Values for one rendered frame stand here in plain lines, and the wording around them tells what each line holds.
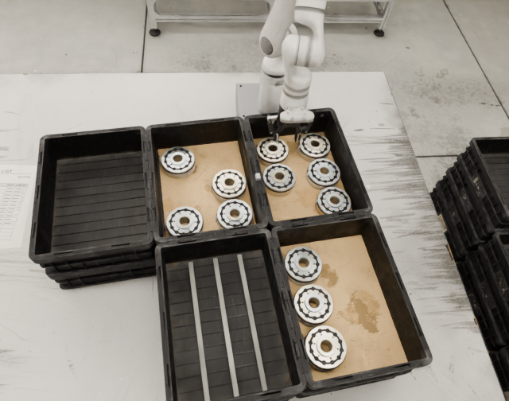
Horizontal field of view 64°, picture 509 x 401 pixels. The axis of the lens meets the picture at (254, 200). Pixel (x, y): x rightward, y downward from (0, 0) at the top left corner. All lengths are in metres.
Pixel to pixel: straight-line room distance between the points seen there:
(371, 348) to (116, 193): 0.83
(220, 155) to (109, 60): 1.82
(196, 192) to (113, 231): 0.26
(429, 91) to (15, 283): 2.66
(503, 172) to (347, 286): 1.15
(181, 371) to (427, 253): 0.85
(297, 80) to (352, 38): 2.28
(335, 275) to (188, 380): 0.47
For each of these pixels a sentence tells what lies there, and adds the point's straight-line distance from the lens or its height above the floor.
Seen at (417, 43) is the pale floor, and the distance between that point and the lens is 3.47.
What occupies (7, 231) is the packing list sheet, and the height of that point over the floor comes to 0.70.
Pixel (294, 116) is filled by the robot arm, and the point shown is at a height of 1.09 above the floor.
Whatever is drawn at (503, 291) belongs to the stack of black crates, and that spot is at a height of 0.39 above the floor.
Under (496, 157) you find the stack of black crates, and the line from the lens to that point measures 2.15.
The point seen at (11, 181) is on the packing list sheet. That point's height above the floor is 0.70.
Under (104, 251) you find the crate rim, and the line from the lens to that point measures 1.08.
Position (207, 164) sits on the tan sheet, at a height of 0.83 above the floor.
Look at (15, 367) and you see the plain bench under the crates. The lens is 1.31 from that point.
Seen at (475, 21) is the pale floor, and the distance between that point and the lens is 3.94.
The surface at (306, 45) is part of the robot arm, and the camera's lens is 1.01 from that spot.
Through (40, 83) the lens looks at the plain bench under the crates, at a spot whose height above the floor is 0.70.
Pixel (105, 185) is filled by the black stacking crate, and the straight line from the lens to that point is 1.30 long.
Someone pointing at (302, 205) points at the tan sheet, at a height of 0.83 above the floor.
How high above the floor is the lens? 1.87
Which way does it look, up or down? 58 degrees down
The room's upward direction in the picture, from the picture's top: 7 degrees clockwise
